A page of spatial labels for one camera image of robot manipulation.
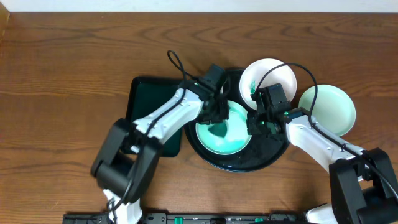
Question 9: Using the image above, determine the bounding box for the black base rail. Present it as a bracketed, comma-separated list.
[62, 213, 308, 224]

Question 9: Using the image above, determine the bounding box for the mint green plate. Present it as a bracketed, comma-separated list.
[312, 85, 356, 136]
[195, 101, 251, 156]

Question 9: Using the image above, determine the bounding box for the mint green plate front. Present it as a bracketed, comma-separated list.
[195, 101, 251, 156]

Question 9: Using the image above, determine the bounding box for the dark green rectangular tray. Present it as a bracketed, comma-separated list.
[121, 76, 184, 158]

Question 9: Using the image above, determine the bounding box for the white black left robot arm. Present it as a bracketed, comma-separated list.
[90, 78, 228, 223]

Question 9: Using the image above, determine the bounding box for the round black tray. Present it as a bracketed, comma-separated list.
[184, 69, 289, 172]

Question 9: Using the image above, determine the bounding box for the green sponge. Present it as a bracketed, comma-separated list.
[208, 123, 228, 138]

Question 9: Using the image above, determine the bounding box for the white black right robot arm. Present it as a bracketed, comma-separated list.
[247, 106, 397, 223]

